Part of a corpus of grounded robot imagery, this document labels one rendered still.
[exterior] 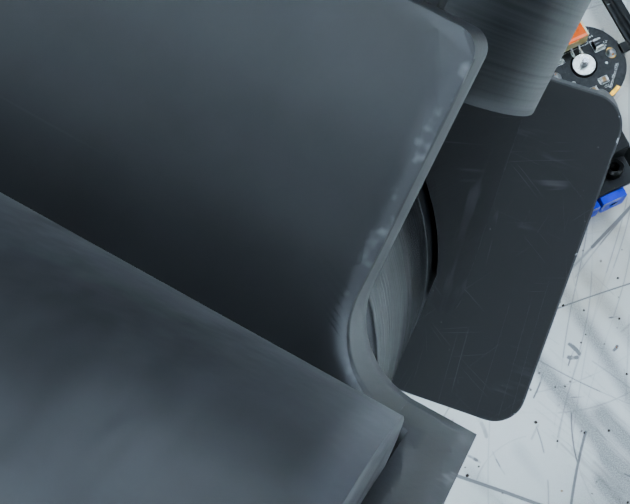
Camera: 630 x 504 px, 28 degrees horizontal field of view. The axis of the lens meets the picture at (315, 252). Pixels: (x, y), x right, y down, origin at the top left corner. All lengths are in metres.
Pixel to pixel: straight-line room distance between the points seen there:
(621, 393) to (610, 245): 0.05
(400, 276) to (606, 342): 0.27
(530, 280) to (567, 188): 0.02
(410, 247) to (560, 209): 0.07
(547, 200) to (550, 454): 0.19
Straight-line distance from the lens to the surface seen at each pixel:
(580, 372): 0.42
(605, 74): 0.38
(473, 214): 0.18
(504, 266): 0.23
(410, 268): 0.16
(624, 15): 0.39
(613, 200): 0.42
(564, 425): 0.42
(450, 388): 0.24
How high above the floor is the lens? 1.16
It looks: 75 degrees down
